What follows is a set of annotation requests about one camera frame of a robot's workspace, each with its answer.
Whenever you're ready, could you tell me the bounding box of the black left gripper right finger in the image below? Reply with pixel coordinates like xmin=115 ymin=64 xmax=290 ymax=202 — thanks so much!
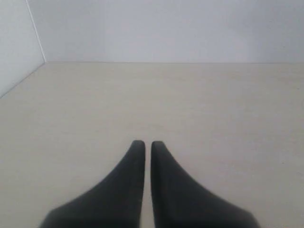
xmin=151 ymin=141 xmax=260 ymax=228

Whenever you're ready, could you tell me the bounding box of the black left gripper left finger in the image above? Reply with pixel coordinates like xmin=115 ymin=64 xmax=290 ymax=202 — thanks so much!
xmin=41 ymin=140 xmax=145 ymax=228

